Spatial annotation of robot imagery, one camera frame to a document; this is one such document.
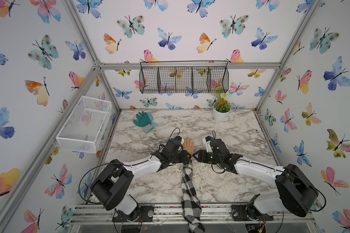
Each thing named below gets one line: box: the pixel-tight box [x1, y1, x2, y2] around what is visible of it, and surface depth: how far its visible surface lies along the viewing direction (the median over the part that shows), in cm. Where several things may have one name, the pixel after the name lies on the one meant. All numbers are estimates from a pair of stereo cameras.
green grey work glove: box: [133, 111, 154, 134], surface depth 114 cm
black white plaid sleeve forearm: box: [180, 159, 206, 233], surface depth 74 cm
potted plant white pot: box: [212, 92, 232, 122], surface depth 106 cm
